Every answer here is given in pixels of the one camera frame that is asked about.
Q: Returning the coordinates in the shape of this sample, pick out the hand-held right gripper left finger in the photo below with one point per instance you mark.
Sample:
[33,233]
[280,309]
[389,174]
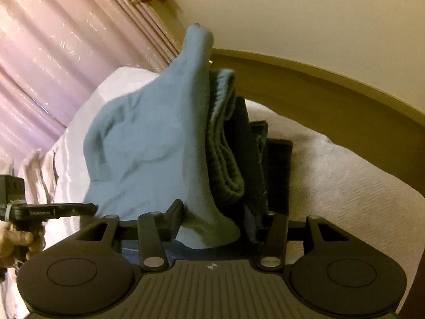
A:
[177,216]

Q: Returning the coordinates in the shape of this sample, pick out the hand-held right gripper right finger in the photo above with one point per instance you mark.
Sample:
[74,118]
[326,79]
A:
[275,236]

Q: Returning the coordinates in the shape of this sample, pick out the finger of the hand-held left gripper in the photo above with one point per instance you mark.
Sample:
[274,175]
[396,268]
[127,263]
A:
[87,208]

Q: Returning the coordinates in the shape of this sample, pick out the person's left hand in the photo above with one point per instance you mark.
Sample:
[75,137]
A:
[16,239]

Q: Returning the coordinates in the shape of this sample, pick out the folded black cloth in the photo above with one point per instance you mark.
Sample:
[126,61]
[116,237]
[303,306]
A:
[279,172]

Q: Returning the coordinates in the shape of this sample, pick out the folded dark navy cloth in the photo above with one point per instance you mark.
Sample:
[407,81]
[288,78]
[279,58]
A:
[252,159]

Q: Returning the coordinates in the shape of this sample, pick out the folded dark green ribbed cloth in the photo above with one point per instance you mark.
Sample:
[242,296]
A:
[225,146]

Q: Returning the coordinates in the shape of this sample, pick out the white woven bedspread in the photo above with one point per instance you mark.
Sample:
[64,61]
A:
[348,179]

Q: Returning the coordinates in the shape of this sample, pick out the wooden headboard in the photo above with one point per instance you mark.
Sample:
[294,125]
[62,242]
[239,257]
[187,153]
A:
[332,106]

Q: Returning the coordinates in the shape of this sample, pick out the pink shiny curtain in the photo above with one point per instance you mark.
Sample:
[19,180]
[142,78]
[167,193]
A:
[49,56]

